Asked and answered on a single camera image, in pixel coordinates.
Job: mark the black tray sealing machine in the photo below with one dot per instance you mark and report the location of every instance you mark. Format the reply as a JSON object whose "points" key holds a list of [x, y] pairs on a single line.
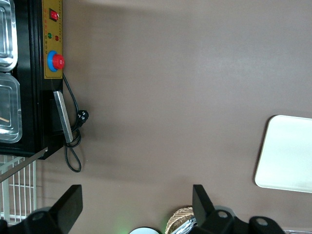
{"points": [[26, 97]]}

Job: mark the red rocker power switch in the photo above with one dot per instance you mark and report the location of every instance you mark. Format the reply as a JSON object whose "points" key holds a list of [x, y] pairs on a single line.
{"points": [[54, 15]]}

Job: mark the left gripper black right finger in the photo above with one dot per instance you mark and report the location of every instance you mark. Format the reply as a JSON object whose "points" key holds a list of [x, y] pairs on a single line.
{"points": [[202, 207]]}

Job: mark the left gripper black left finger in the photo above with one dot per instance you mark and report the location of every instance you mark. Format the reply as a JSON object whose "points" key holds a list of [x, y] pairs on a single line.
{"points": [[69, 204]]}

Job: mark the red emergency stop button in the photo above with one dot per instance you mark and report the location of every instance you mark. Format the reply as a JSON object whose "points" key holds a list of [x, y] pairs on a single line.
{"points": [[58, 61]]}

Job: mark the light wicker basket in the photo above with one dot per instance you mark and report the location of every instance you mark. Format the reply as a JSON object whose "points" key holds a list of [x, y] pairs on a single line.
{"points": [[175, 219]]}

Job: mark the small wooden stick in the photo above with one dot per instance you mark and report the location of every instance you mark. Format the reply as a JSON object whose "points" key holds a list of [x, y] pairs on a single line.
{"points": [[5, 119]]}

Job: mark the aluminium foil container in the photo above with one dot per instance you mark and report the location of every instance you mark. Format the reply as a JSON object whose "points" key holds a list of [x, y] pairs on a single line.
{"points": [[187, 225]]}

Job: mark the grey metal lever strip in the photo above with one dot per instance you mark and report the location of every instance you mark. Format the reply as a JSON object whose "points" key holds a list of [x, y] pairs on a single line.
{"points": [[24, 163]]}

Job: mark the stainless steel food tray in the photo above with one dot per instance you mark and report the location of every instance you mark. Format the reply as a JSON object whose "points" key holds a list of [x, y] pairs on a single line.
{"points": [[14, 97], [9, 36]]}

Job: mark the cream plastic serving tray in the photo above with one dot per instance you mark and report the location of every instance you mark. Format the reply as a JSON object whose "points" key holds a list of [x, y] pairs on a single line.
{"points": [[287, 156]]}

